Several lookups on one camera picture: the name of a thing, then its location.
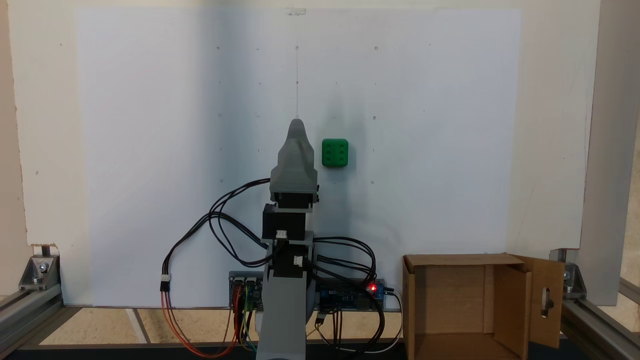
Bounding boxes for green dice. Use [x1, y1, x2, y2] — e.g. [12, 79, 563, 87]
[321, 138, 350, 168]

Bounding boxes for aluminium frame rail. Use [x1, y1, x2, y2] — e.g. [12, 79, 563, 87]
[560, 277, 640, 360]
[0, 284, 65, 353]

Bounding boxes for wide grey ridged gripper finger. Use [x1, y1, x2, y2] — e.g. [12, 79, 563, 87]
[270, 134, 319, 193]

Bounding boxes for black cable with white connector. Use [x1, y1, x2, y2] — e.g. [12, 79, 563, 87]
[160, 210, 221, 293]

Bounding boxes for orange and red jumper wires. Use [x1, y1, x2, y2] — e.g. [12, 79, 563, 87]
[161, 289, 242, 359]

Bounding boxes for green and yellow jumper wires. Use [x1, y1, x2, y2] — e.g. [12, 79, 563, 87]
[239, 285, 259, 352]

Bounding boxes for metal corner bracket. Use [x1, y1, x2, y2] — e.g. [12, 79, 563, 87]
[550, 248, 587, 301]
[19, 244, 62, 292]

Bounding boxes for black servo cable loop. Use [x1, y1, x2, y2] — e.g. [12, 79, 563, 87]
[207, 177, 273, 268]
[309, 236, 387, 357]

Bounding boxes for circuit board with jumper wires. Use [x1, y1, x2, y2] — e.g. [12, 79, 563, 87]
[229, 271, 264, 312]

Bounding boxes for thin white cable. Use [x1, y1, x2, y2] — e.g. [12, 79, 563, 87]
[345, 289, 404, 355]

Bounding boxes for open cardboard box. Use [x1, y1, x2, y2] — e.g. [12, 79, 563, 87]
[402, 252, 566, 360]

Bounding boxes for blue circuit board red LED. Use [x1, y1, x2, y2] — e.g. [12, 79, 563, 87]
[317, 278, 387, 312]

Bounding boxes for large white paper sheet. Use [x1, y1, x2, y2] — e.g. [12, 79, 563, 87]
[75, 7, 523, 308]

